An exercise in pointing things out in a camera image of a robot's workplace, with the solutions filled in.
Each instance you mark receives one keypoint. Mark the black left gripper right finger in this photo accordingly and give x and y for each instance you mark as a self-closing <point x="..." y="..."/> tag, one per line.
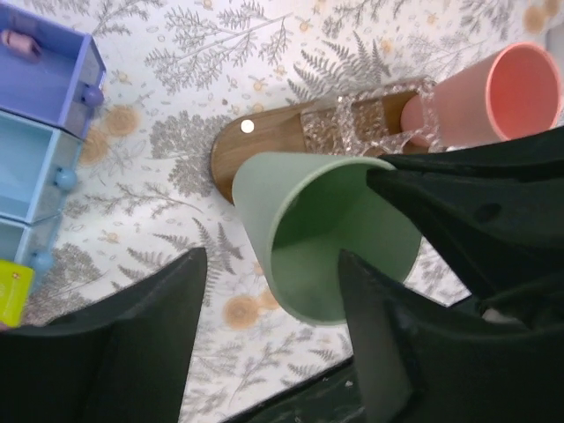
<point x="418" y="361"/>

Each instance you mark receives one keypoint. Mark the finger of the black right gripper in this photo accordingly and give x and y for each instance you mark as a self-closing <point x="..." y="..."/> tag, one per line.
<point x="495" y="215"/>

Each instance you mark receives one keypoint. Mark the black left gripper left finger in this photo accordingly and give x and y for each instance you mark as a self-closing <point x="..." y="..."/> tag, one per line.
<point x="122" y="359"/>

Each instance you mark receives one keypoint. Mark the pink plastic cup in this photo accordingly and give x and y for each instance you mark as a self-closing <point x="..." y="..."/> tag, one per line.
<point x="511" y="94"/>

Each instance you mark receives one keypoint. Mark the clear textured toothbrush holder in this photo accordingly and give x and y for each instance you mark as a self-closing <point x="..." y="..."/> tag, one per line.
<point x="400" y="117"/>

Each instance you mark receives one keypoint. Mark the green plastic cup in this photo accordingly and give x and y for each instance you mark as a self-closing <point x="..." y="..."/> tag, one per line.
<point x="300" y="210"/>

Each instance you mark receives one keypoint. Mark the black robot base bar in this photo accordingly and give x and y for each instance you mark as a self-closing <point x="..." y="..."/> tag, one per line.
<point x="332" y="396"/>

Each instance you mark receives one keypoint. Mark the lime green toothpaste tube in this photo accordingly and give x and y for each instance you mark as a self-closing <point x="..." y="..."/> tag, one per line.
<point x="15" y="284"/>

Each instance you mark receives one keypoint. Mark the oval wooden tray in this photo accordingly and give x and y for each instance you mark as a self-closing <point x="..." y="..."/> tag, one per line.
<point x="278" y="130"/>

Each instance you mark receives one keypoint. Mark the light blue drawer box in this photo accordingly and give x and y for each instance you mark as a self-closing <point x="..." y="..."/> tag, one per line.
<point x="38" y="168"/>

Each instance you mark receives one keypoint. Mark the purple drawer box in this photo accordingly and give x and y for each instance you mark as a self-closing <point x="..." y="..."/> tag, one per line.
<point x="49" y="73"/>

